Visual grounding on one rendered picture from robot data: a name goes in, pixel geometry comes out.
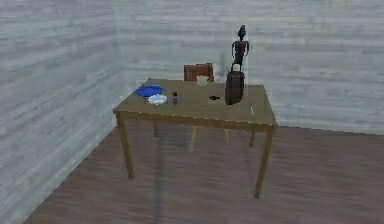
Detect tan wooden table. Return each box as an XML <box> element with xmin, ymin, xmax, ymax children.
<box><xmin>112</xmin><ymin>78</ymin><xmax>279</xmax><ymax>200</ymax></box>

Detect brown wooden chair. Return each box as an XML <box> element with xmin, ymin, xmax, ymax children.
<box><xmin>183</xmin><ymin>62</ymin><xmax>231</xmax><ymax>153</ymax></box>

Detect blue plate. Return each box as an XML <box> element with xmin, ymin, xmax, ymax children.
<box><xmin>134</xmin><ymin>84</ymin><xmax>164</xmax><ymax>98</ymax></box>

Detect cream mug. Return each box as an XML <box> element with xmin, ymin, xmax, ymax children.
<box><xmin>195</xmin><ymin>75</ymin><xmax>212</xmax><ymax>88</ymax></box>

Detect dark brown figure statue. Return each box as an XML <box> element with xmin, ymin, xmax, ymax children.
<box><xmin>224</xmin><ymin>24</ymin><xmax>251</xmax><ymax>106</ymax></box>

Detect white bowl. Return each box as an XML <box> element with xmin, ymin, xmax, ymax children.
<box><xmin>147</xmin><ymin>94</ymin><xmax>169</xmax><ymax>106</ymax></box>

